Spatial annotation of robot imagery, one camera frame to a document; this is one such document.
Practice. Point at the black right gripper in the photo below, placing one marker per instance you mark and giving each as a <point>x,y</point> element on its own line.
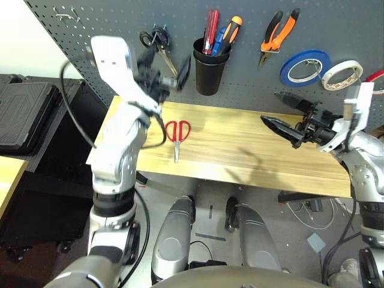
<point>315,132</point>

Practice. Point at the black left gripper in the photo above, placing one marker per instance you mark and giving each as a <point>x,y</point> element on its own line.
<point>153,85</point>

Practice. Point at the orange black needle-nose pliers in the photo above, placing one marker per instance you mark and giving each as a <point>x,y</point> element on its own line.
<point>277,37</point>

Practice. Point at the red tape roll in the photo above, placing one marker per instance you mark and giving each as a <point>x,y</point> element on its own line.
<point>376,76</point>

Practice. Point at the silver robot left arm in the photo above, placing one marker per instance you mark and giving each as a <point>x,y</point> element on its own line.
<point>117,156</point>

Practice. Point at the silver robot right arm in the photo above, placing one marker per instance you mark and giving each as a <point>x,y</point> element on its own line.
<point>366,174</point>

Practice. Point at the grey metal pegboard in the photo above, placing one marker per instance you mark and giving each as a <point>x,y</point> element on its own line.
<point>330,24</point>

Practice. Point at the black plastic cup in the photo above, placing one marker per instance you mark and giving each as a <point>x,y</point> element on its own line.
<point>210,79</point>
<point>199,52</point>

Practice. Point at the blue tape roll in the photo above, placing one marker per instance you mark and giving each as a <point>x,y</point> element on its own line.
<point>285,75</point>

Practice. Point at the white tape roll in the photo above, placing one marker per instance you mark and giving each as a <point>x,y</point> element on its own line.
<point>328,85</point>

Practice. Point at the silver peg hook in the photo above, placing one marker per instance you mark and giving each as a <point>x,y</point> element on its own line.
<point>357,73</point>
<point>316,67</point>

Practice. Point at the silver double prong hook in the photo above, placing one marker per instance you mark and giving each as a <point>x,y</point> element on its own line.
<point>67,16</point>

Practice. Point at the short black floor tape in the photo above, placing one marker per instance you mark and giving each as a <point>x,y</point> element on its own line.
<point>210,211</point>

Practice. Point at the silver robot right leg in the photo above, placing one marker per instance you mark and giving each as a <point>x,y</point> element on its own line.
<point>255,240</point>

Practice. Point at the silver robot leg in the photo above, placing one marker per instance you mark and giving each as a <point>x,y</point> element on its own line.
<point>171,240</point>
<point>255,240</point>

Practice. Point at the grey square floor pad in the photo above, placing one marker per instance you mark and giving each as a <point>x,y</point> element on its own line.
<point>316,242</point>

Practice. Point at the long black floor tape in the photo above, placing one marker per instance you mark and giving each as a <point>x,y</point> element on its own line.
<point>210,237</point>

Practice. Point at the black ribbed carrying case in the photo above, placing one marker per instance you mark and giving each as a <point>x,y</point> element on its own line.
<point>24,114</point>

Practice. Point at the white grey sneaker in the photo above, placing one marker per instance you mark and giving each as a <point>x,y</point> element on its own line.
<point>348,270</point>

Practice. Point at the grey robot torso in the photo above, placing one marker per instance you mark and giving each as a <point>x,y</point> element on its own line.
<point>240,277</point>

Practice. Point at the silver robot left leg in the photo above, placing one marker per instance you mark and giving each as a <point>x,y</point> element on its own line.
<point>171,240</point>

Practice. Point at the light wooden side table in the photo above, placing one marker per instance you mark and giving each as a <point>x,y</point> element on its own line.
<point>10,180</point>

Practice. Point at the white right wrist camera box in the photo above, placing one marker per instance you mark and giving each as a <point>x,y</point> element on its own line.
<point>360,102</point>

